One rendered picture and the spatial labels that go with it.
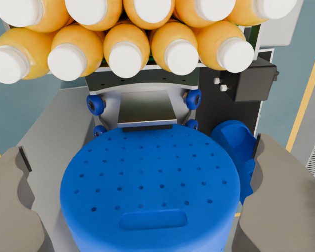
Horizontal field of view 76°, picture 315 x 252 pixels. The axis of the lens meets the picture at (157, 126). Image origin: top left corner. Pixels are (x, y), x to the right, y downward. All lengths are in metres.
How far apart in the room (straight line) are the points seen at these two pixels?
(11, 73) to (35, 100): 1.34
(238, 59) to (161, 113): 0.15
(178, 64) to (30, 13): 0.17
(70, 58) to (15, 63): 0.06
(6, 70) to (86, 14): 0.12
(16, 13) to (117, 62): 0.11
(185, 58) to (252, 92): 0.20
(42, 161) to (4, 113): 0.96
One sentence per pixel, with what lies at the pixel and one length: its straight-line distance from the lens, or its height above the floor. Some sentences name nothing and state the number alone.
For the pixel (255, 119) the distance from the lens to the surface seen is 1.64.
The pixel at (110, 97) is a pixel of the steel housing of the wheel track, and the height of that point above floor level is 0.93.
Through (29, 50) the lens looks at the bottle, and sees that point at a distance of 0.32.
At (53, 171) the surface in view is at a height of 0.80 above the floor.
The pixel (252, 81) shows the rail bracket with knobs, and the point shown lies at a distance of 0.42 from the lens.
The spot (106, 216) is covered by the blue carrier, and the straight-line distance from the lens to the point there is 0.29.
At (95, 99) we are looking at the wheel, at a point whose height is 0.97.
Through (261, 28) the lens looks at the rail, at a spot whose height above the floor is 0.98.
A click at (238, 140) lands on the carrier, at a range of 1.67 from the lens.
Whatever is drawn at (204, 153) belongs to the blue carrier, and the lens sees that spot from 0.37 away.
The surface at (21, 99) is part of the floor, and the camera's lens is 1.67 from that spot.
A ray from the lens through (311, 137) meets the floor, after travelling 2.29.
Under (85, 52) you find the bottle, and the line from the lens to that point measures 0.29.
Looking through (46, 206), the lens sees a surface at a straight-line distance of 0.71.
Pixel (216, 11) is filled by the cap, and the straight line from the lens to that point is 0.26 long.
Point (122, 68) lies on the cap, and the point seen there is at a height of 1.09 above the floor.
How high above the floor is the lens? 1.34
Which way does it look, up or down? 57 degrees down
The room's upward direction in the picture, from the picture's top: 170 degrees clockwise
